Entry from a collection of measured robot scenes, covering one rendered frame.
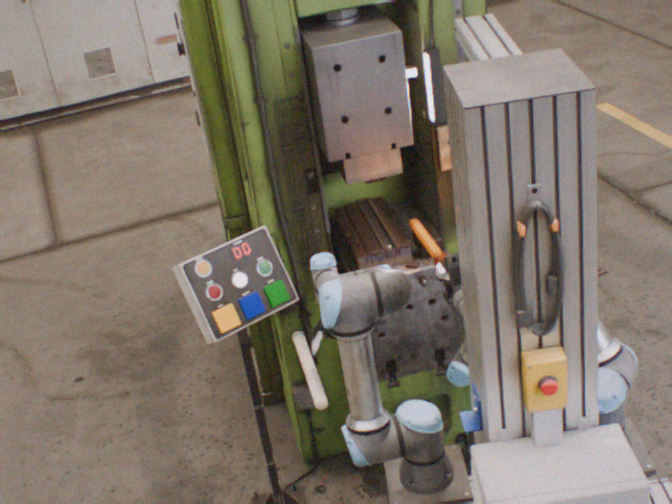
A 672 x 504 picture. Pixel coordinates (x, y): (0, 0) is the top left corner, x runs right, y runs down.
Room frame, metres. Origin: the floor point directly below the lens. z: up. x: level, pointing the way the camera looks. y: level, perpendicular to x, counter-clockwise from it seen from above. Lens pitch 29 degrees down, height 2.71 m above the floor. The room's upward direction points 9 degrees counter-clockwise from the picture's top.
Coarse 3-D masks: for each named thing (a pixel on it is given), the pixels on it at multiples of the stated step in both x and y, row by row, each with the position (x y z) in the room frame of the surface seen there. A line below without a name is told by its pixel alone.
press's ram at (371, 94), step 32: (320, 32) 3.23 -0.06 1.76; (352, 32) 3.17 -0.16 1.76; (384, 32) 3.12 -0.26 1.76; (320, 64) 3.07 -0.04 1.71; (352, 64) 3.09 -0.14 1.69; (384, 64) 3.10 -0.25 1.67; (320, 96) 3.07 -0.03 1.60; (352, 96) 3.08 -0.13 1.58; (384, 96) 3.10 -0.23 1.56; (320, 128) 3.13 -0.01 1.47; (352, 128) 3.08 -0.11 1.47; (384, 128) 3.10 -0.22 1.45
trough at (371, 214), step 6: (366, 204) 3.48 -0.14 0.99; (366, 210) 3.43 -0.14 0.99; (372, 210) 3.41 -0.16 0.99; (372, 216) 3.37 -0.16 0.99; (372, 222) 3.32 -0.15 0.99; (378, 222) 3.31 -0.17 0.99; (378, 228) 3.26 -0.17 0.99; (384, 228) 3.23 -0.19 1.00; (384, 234) 3.21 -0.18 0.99; (384, 240) 3.16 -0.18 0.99; (390, 240) 3.15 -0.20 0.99
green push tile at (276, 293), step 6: (276, 282) 2.89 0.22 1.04; (282, 282) 2.90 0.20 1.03; (264, 288) 2.86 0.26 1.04; (270, 288) 2.87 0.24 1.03; (276, 288) 2.88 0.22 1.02; (282, 288) 2.89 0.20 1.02; (270, 294) 2.86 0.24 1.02; (276, 294) 2.87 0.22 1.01; (282, 294) 2.87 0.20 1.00; (288, 294) 2.88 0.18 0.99; (270, 300) 2.85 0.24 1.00; (276, 300) 2.85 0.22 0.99; (282, 300) 2.86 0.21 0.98
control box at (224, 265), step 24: (240, 240) 2.94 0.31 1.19; (264, 240) 2.97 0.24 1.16; (192, 264) 2.84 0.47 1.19; (216, 264) 2.86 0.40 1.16; (240, 264) 2.89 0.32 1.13; (192, 288) 2.79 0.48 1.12; (240, 288) 2.84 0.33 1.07; (288, 288) 2.90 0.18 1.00; (192, 312) 2.81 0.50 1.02; (240, 312) 2.79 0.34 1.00; (264, 312) 2.82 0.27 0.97; (216, 336) 2.72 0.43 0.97
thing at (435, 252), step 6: (414, 222) 3.00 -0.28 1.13; (414, 228) 2.96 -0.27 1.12; (420, 228) 2.94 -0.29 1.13; (420, 234) 2.90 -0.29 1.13; (426, 234) 2.89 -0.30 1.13; (420, 240) 2.90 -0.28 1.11; (426, 240) 2.85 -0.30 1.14; (432, 240) 2.84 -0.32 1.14; (426, 246) 2.82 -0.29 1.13; (432, 246) 2.80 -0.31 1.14; (432, 252) 2.76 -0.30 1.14; (438, 252) 2.75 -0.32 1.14; (438, 258) 2.70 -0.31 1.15; (444, 264) 2.65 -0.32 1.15
